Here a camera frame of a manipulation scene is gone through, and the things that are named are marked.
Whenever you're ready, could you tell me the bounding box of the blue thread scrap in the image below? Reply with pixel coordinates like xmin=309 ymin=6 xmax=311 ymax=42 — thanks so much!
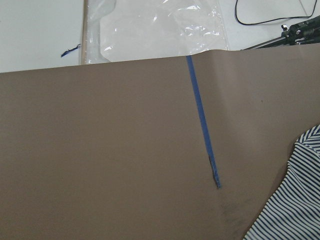
xmin=60 ymin=44 xmax=81 ymax=58

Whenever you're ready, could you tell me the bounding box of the black pendant cable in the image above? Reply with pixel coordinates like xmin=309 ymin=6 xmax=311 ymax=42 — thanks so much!
xmin=234 ymin=0 xmax=320 ymax=26

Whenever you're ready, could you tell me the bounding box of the clear plastic bag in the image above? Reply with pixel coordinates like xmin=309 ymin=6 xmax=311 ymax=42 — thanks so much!
xmin=81 ymin=0 xmax=229 ymax=64

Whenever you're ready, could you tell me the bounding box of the brown paper table cover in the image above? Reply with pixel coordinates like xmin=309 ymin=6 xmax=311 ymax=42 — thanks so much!
xmin=0 ymin=44 xmax=320 ymax=240

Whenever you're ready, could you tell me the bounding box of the blue white striped polo shirt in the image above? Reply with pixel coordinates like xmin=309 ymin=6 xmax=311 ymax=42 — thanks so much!
xmin=244 ymin=125 xmax=320 ymax=240

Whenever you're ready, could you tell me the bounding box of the black folded tripod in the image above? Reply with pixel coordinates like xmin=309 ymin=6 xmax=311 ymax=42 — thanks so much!
xmin=243 ymin=16 xmax=320 ymax=50

